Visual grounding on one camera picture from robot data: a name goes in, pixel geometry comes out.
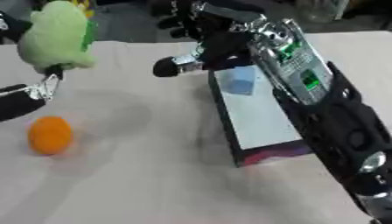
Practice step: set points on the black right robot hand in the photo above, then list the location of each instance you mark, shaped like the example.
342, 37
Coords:
219, 43

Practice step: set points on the silver and black right robot arm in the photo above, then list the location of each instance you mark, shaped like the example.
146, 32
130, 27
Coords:
337, 116

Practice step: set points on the black box with white inside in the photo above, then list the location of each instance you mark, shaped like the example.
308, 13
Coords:
255, 116

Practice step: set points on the orange toy fruit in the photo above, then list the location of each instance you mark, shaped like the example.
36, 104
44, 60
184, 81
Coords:
50, 135

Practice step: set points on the green soft toy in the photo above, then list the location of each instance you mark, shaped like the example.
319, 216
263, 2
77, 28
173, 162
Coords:
53, 38

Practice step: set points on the blue cube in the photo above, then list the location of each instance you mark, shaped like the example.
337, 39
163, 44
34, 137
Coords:
241, 81

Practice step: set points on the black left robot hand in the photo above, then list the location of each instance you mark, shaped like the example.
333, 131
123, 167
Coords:
18, 103

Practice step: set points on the clear plastic container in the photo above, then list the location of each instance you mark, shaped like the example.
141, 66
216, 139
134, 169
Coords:
320, 10

